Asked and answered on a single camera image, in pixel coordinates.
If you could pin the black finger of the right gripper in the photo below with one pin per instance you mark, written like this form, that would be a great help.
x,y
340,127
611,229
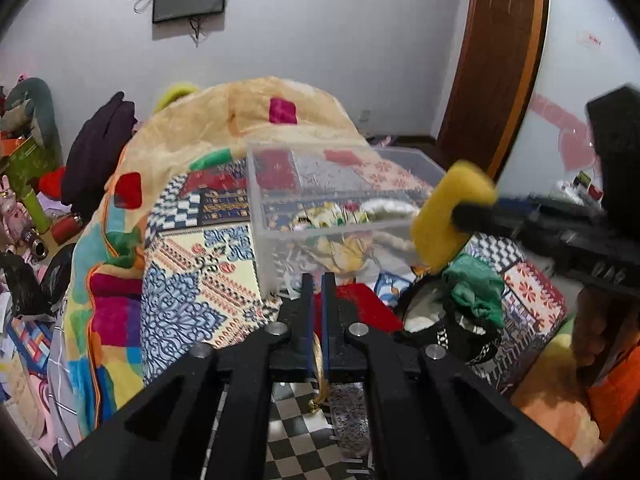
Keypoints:
x,y
508,217

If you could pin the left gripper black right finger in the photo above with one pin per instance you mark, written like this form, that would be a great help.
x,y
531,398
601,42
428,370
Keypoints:
x,y
399,383

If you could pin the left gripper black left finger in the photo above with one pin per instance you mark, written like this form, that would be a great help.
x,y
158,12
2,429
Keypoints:
x,y
243,375

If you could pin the yellow sponge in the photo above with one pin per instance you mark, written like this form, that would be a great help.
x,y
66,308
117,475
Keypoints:
x,y
435,236

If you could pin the black white fabric bag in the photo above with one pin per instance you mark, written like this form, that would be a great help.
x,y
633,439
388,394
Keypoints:
x,y
430,315

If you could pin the clear plastic storage box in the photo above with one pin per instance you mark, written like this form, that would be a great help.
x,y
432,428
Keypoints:
x,y
305,211

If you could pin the right human hand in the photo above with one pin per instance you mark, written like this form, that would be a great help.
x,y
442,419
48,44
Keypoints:
x,y
605,330

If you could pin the green cloth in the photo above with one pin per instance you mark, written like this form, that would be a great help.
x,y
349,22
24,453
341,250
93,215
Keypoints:
x,y
474,289

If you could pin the red fabric item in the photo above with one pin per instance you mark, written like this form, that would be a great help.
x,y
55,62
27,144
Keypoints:
x,y
367,308

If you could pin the patchwork patterned bedspread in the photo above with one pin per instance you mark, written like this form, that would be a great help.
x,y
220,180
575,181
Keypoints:
x,y
317,387

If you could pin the brown wooden door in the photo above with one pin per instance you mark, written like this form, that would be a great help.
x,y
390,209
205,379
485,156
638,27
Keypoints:
x,y
495,77

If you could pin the beige fleece blanket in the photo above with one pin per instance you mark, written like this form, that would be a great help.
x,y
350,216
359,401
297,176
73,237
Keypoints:
x,y
136,304

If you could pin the dark purple jacket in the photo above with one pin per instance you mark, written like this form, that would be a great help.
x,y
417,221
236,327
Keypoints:
x,y
95,154

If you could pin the yellow fuzzy plush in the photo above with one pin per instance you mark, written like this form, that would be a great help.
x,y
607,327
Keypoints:
x,y
174,93

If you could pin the pink rabbit plush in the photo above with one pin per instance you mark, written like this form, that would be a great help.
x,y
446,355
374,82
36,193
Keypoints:
x,y
14,216

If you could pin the green cardboard box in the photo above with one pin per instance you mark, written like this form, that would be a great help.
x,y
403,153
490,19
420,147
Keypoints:
x,y
27,162

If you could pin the grey plush toy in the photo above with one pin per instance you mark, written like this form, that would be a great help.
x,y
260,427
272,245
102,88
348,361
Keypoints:
x,y
29,112

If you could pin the wall power socket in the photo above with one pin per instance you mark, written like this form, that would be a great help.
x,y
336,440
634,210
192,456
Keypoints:
x,y
365,115

